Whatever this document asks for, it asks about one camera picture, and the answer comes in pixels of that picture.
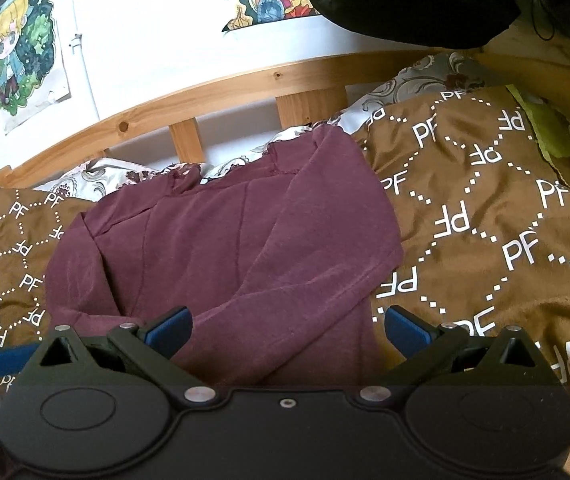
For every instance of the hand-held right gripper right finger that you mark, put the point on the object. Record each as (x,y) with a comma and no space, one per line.
(407,330)

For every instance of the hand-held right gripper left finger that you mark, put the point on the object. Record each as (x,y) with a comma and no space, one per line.
(167,332)

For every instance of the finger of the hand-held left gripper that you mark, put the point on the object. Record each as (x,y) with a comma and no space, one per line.
(2,362)

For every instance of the maroon long-sleeved shirt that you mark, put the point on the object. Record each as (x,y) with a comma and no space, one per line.
(225,240)

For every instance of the brown patterned blanket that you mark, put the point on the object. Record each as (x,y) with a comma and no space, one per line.
(475,210)

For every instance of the floral grey bed sheet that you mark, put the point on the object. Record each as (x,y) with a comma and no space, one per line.
(115,175)

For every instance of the yellow-green cloth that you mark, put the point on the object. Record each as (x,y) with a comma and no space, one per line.
(547,125)

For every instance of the black cloth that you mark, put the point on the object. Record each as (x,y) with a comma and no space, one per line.
(415,0)

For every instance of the wooden bed frame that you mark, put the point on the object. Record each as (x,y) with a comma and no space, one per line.
(245,80)

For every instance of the blond cartoon figure wall poster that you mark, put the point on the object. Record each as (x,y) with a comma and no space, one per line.
(20,55)

